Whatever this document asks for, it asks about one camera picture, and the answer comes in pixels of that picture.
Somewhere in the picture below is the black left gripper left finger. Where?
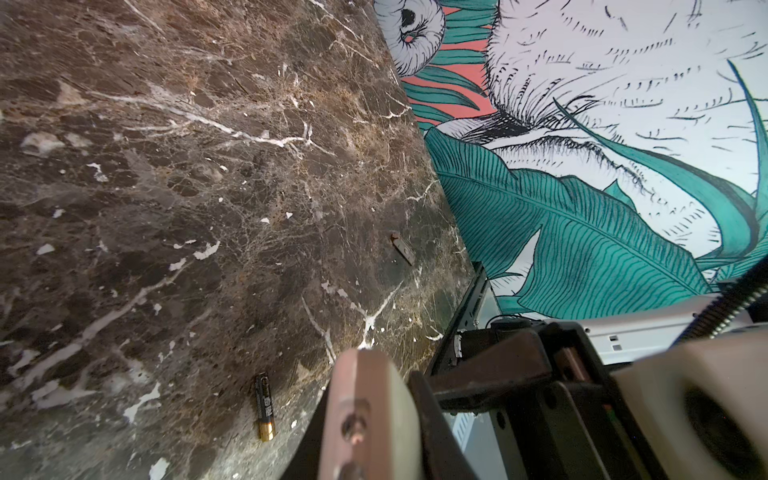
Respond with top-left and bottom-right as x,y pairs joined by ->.
280,390 -> 328,480

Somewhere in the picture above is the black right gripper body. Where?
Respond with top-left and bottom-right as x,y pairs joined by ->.
427,321 -> 666,479

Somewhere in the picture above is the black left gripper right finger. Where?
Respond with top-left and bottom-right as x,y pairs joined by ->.
407,371 -> 477,480

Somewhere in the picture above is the small dark battery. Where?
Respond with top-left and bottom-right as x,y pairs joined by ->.
254,372 -> 276,442

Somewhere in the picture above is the grey remote control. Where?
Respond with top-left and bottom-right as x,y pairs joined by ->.
317,348 -> 425,480

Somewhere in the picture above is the dark remote battery cover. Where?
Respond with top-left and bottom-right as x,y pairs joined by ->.
390,232 -> 416,266

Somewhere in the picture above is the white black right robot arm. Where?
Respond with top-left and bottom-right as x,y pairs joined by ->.
425,293 -> 767,479

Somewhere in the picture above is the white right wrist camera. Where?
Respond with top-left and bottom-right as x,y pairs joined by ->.
613,327 -> 767,479

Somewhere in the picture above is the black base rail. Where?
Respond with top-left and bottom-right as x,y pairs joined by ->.
425,262 -> 488,377

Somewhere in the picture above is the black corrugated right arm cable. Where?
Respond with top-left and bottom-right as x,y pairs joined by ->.
674,254 -> 768,346

